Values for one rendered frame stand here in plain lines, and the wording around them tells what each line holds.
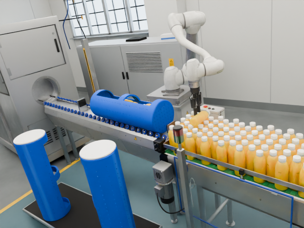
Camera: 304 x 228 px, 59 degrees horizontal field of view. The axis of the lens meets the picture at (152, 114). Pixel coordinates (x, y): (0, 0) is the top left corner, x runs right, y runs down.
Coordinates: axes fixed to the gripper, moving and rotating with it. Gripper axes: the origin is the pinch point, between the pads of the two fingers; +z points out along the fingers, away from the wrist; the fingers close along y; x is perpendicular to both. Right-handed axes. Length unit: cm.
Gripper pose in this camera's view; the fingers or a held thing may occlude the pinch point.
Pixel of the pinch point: (197, 110)
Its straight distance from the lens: 219.1
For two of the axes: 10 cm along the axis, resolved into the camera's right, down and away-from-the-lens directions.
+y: -6.7, 3.8, -6.3
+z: 1.5, 9.1, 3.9
